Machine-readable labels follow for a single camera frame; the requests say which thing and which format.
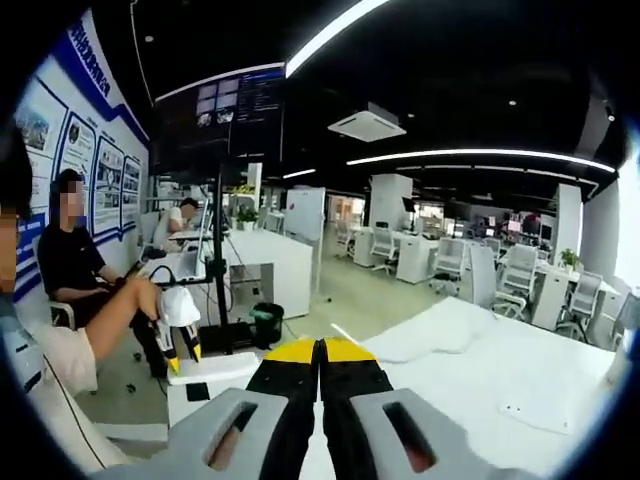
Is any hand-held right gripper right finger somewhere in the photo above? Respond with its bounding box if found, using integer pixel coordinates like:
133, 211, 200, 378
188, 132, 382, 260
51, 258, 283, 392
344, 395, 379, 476
318, 337, 524, 480

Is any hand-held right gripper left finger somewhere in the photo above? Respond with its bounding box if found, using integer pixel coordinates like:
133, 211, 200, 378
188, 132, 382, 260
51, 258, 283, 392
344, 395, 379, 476
94, 337, 320, 480

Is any white laptop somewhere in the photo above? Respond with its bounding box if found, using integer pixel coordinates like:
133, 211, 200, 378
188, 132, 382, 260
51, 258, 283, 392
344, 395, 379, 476
163, 227, 210, 282

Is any black bin with green bag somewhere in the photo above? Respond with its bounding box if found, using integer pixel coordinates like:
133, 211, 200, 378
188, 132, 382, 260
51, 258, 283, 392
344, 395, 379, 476
251, 302, 286, 347

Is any black monitor stand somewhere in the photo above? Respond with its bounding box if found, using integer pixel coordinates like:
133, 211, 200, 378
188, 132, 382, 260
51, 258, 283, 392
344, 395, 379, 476
159, 164, 254, 357

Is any white table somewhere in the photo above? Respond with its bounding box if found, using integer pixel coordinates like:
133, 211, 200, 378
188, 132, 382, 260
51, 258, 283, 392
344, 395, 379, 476
164, 295, 621, 480

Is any person's cream shirt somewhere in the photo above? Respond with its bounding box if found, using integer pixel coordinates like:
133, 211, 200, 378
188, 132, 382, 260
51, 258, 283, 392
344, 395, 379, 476
0, 294, 132, 474

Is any white side desk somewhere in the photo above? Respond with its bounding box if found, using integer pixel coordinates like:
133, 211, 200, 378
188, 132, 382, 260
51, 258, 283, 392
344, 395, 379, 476
219, 229, 314, 321

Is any white whiteboard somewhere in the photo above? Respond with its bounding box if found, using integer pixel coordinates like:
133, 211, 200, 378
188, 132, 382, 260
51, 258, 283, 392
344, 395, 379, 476
284, 187, 327, 245

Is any leaning white panel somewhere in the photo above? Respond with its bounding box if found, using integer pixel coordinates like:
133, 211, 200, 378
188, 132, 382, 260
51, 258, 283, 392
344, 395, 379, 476
468, 244, 499, 311

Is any large dark monitor screen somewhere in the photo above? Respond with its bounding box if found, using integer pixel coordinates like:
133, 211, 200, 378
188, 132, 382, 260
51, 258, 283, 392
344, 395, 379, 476
149, 62, 287, 187

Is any flat white table cover plate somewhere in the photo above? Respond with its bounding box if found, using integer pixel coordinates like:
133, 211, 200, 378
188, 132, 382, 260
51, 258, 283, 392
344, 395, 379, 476
499, 399, 572, 435

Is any group of white office chairs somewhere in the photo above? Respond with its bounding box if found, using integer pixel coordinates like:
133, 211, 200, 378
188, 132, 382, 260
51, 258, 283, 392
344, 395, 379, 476
334, 219, 640, 346

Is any white ceiling air conditioner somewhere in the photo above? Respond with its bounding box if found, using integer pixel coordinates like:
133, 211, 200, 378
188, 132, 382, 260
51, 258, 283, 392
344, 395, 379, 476
327, 102, 407, 144

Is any long straight ceiling light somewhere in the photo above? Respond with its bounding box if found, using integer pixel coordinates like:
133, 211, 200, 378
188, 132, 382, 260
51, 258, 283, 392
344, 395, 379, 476
346, 148, 617, 175

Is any long curved ceiling light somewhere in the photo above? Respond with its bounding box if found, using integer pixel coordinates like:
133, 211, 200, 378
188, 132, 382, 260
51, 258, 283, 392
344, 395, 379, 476
284, 0, 394, 79

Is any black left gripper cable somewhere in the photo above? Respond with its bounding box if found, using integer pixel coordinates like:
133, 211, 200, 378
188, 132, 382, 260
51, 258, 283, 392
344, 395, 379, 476
147, 264, 177, 292

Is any black chest device cable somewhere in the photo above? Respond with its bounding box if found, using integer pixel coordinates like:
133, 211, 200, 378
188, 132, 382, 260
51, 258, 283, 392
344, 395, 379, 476
43, 354, 109, 471

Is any blue and white wall poster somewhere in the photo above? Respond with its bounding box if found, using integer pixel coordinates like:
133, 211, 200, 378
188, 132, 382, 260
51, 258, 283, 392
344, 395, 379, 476
12, 9, 152, 304

